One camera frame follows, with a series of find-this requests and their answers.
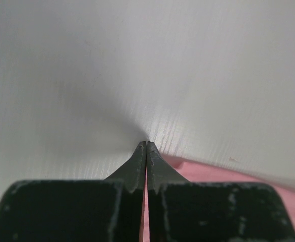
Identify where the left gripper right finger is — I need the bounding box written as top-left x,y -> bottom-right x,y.
146,142 -> 295,241

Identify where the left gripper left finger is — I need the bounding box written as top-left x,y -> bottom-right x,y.
0,142 -> 147,241

